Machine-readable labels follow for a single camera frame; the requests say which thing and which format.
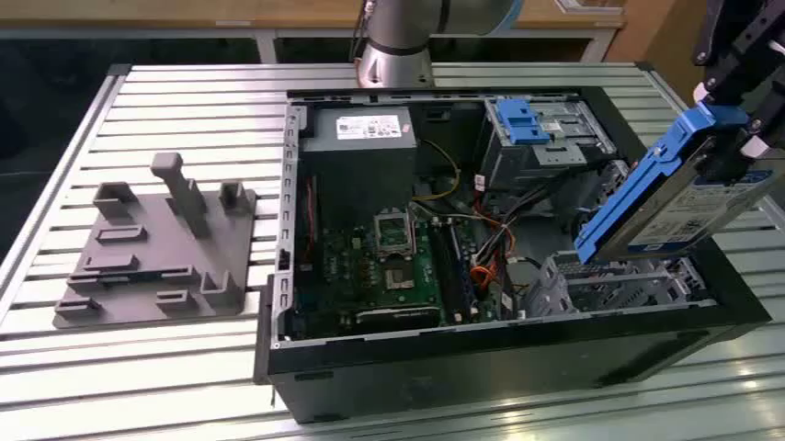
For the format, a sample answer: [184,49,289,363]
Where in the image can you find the black graphics card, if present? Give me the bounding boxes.
[349,303,444,330]

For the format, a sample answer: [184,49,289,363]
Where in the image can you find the grey parts rack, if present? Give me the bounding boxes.
[52,152,258,330]

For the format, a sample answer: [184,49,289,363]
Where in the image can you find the green RAM stick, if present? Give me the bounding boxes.
[100,273,166,284]

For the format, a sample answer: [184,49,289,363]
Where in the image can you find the metal disk bay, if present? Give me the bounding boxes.
[523,250,718,319]

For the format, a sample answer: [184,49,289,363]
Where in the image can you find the blue drive latch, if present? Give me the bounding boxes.
[495,98,551,145]

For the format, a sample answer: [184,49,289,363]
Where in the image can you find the yellow wire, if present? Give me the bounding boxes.
[411,139,461,202]

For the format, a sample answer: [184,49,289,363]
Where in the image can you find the grey metal drive cage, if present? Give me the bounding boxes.
[479,96,619,197]

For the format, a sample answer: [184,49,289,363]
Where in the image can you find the orange red wire bundle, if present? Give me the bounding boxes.
[468,223,517,295]

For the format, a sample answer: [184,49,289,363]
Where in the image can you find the black PC case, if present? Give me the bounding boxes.
[252,85,772,424]

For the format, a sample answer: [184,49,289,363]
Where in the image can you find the wooden desk with white frame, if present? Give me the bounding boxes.
[0,0,626,64]

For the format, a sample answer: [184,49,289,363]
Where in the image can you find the green motherboard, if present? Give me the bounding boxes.
[292,201,513,333]

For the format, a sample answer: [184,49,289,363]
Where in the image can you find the grey power supply unit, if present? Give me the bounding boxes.
[297,106,419,231]

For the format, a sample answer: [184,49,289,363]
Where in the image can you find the black RAM slot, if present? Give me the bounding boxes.
[427,216,451,325]
[445,218,476,322]

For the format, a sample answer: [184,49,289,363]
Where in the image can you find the wooden cabinet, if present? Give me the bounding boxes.
[603,0,712,65]

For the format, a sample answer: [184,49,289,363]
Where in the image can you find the metal socket cover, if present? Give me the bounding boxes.
[371,206,419,258]

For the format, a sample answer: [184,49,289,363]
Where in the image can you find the hard disk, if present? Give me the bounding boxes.
[572,101,778,266]

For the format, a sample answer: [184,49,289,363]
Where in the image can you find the square CPU socket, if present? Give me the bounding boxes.
[380,264,423,295]

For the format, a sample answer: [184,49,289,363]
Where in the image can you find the black wire bundle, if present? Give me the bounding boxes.
[475,176,594,226]

